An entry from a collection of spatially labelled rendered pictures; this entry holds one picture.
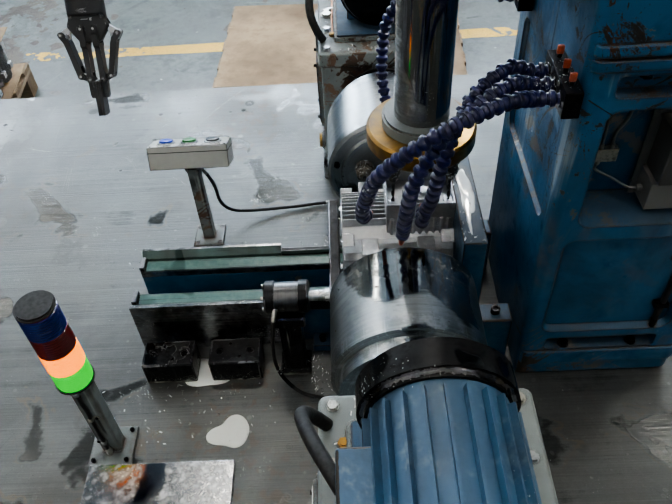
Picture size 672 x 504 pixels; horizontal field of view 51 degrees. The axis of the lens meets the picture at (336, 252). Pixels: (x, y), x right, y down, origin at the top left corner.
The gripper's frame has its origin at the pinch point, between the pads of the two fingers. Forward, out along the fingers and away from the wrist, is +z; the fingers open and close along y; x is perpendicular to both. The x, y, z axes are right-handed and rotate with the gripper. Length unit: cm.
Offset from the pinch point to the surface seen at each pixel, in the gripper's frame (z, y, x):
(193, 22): 6, -34, 275
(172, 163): 13.8, 13.6, -3.5
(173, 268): 32.9, 13.7, -15.1
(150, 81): 30, -49, 221
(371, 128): 2, 55, -34
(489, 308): 38, 76, -28
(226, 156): 12.9, 25.2, -3.5
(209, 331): 44, 21, -23
